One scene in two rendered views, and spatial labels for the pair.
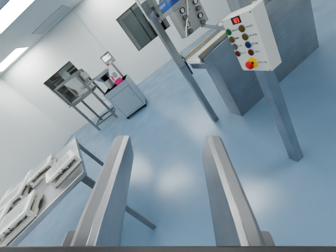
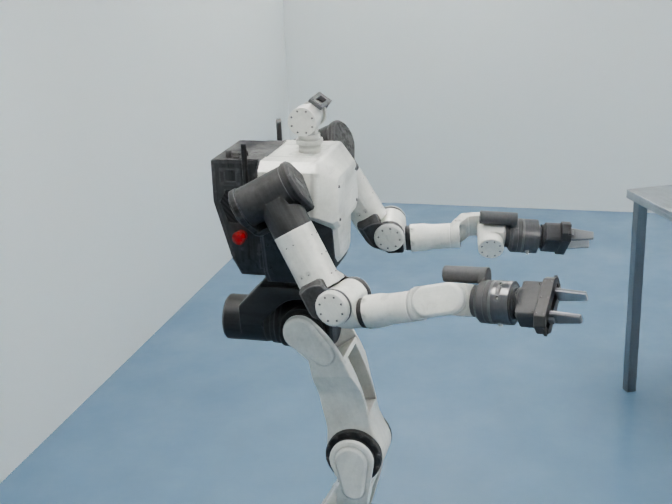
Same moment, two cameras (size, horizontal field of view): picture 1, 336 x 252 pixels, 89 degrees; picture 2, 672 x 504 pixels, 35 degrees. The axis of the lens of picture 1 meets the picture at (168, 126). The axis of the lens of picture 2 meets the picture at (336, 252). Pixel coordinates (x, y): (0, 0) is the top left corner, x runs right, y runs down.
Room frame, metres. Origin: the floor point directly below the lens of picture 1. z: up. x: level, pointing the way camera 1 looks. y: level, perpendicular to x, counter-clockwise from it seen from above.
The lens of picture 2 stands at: (-0.24, -1.91, 1.94)
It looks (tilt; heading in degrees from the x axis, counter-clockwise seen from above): 19 degrees down; 94
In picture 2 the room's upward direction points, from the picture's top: 2 degrees counter-clockwise
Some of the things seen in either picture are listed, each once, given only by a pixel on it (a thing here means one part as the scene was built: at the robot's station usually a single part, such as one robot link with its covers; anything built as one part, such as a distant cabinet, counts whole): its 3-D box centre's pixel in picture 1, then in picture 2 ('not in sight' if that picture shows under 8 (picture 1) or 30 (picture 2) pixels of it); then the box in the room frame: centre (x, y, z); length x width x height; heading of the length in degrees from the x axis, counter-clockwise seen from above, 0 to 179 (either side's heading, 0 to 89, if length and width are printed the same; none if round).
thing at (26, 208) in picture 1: (15, 214); not in sight; (1.04, 1.09, 0.89); 0.25 x 0.24 x 0.02; 14
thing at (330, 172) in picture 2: not in sight; (287, 204); (-0.53, 0.50, 1.23); 0.34 x 0.30 x 0.36; 79
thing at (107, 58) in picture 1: (113, 66); not in sight; (4.28, 0.09, 1.07); 0.23 x 0.10 x 0.62; 79
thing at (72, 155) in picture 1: (60, 165); not in sight; (1.27, 0.81, 0.89); 0.25 x 0.24 x 0.02; 26
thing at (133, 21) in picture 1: (143, 22); not in sight; (6.43, -1.54, 1.43); 1.38 x 0.01 x 1.16; 79
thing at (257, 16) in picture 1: (250, 41); not in sight; (0.68, -0.51, 0.94); 0.17 x 0.06 x 0.26; 4
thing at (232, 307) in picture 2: not in sight; (281, 308); (-0.56, 0.51, 0.97); 0.28 x 0.13 x 0.18; 169
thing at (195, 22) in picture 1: (188, 17); not in sight; (1.42, -0.65, 1.11); 0.22 x 0.11 x 0.20; 94
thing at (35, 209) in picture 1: (22, 218); not in sight; (1.04, 1.09, 0.84); 0.24 x 0.24 x 0.02; 14
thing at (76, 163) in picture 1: (65, 169); not in sight; (1.27, 0.81, 0.84); 0.24 x 0.24 x 0.02; 26
